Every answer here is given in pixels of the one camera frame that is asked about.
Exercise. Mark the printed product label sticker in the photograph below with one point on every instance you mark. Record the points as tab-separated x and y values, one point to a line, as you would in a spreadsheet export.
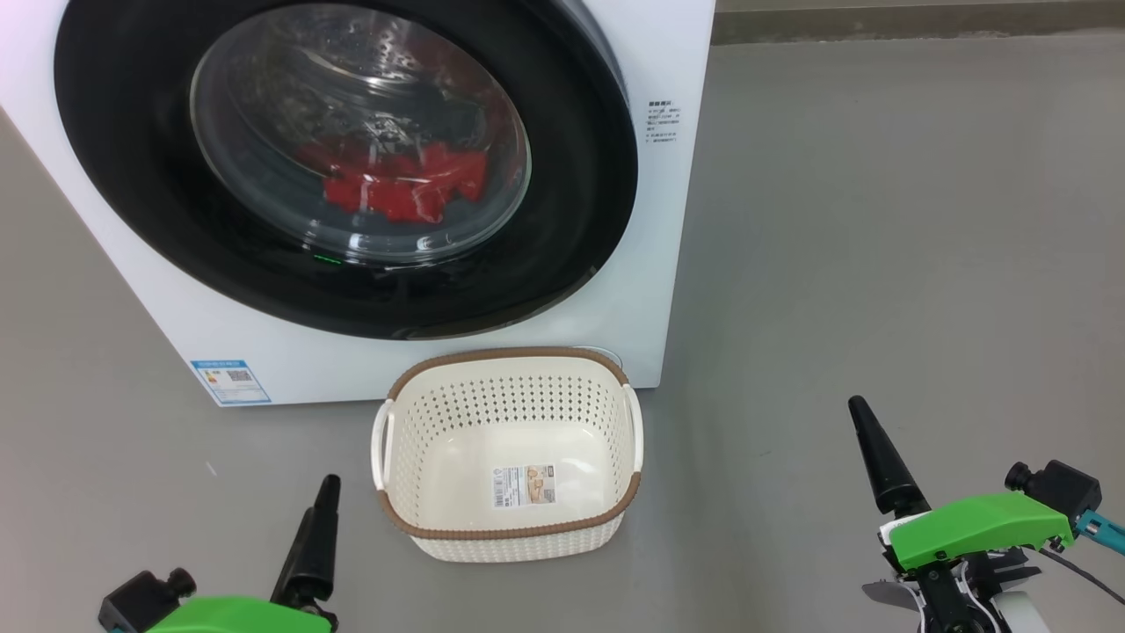
525	486

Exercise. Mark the teal right camera connector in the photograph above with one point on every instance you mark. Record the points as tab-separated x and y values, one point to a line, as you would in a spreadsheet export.
1103	532

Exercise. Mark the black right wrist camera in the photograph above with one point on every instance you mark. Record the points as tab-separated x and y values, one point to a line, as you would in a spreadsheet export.
1059	488

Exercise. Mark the stainless steel washer drum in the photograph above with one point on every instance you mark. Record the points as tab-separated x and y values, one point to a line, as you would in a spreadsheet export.
352	97

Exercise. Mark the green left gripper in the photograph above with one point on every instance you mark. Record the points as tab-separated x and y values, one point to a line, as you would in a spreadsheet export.
228	617

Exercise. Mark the blue energy label sticker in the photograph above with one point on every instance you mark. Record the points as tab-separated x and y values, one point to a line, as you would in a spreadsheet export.
230	381

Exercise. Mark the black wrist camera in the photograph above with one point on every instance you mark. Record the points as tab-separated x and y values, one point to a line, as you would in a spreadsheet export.
1059	488
141	602

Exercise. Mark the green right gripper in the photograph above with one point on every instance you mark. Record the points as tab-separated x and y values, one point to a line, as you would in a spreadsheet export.
976	527

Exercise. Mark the cream perforated basket brown rim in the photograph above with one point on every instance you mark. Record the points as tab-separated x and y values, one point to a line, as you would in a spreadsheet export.
514	536

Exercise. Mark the round black glass washer door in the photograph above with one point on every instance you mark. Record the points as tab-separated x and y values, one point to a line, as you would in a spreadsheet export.
132	176

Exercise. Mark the round white filter cover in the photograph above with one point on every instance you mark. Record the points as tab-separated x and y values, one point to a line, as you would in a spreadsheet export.
606	356

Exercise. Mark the white front-load washing machine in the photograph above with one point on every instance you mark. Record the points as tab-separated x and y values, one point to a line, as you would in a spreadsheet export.
615	290

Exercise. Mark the red and white garment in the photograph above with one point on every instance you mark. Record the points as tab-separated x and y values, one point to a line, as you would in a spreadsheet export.
400	189

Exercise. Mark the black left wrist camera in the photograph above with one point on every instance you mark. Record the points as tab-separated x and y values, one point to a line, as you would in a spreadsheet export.
141	602

